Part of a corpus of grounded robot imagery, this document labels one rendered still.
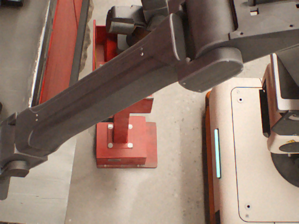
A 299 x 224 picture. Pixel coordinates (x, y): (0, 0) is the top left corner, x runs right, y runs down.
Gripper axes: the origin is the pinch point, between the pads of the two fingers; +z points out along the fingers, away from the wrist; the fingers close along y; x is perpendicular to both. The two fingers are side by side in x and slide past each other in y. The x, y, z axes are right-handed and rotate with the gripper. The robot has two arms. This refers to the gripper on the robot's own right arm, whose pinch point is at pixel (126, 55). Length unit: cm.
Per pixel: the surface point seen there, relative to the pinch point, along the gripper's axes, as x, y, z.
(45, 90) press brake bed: 11.2, 21.2, 5.2
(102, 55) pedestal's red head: -1.1, 5.8, 4.1
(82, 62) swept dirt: -33, -3, 75
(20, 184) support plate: 42, 28, -21
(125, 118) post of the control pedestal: 7.9, -8.8, 30.0
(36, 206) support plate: 46, 25, -21
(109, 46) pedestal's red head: -1.7, 5.1, -0.4
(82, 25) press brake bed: -48, -2, 71
